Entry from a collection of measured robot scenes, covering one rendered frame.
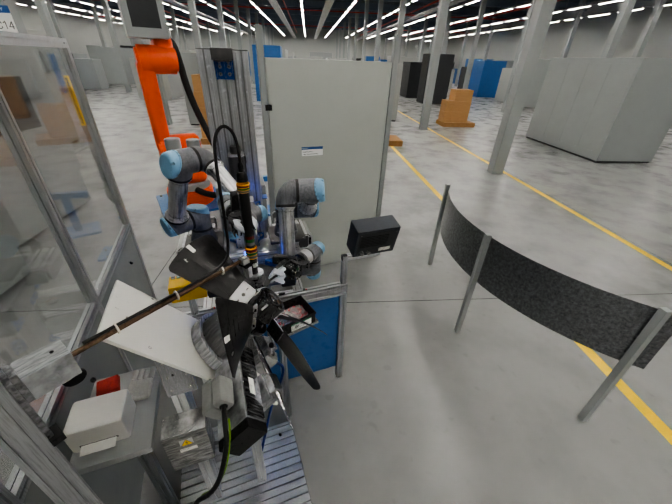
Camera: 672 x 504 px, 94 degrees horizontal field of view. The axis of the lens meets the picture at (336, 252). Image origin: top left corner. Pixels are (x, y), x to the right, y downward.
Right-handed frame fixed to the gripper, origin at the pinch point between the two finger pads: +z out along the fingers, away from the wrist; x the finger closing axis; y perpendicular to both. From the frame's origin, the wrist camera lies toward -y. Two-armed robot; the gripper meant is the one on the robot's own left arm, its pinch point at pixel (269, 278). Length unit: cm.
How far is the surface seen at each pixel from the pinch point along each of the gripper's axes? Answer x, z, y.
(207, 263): -18.4, 24.2, -6.9
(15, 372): -23, 78, -1
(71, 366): -20, 70, 3
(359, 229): -7, -54, 14
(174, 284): 15.5, 18.8, -42.4
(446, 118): 117, -1198, -231
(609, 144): 50, -943, 229
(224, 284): -12.3, 23.6, 0.4
